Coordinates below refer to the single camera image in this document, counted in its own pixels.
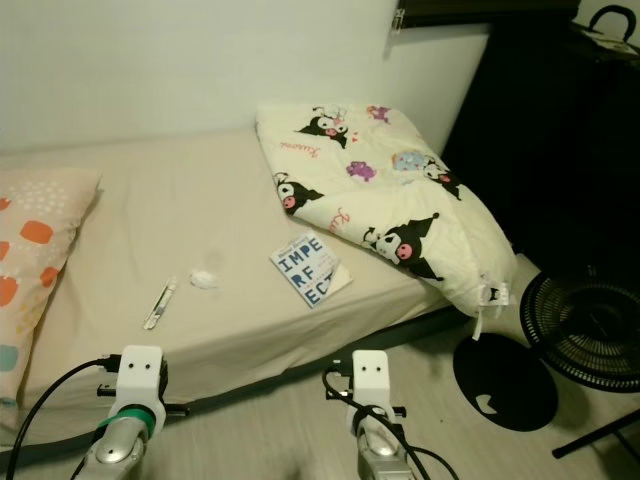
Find white book blue letters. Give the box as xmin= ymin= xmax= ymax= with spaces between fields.
xmin=269 ymin=233 xmax=353 ymax=309

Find white tissue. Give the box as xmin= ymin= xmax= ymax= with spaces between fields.
xmin=190 ymin=267 xmax=221 ymax=291

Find pink pillow orange patches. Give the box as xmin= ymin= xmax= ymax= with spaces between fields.
xmin=0 ymin=167 xmax=103 ymax=431

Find white slim tube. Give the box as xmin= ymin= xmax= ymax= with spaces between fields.
xmin=145 ymin=278 xmax=178 ymax=331

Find cream cartoon print quilt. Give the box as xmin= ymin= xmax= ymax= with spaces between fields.
xmin=255 ymin=100 xmax=521 ymax=319

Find beige bed mattress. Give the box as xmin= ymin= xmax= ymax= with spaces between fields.
xmin=0 ymin=135 xmax=546 ymax=441

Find black standing fan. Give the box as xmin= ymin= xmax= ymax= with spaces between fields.
xmin=453 ymin=265 xmax=640 ymax=459

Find black wardrobe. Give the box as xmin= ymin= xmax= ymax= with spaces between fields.
xmin=440 ymin=0 xmax=640 ymax=291

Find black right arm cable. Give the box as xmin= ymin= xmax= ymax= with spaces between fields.
xmin=322 ymin=362 xmax=461 ymax=480

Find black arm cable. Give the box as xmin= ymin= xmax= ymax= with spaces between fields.
xmin=5 ymin=355 xmax=123 ymax=480
xmin=322 ymin=362 xmax=461 ymax=480

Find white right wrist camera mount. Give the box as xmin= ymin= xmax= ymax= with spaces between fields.
xmin=350 ymin=350 xmax=389 ymax=426

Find dark bed frame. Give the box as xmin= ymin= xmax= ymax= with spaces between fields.
xmin=0 ymin=305 xmax=476 ymax=456

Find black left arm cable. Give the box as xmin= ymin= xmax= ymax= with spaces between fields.
xmin=5 ymin=355 xmax=123 ymax=480

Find dark wall shelf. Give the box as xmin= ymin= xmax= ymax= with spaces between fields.
xmin=395 ymin=0 xmax=581 ymax=29

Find black bag with handle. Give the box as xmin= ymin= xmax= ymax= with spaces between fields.
xmin=565 ymin=3 xmax=640 ymax=61

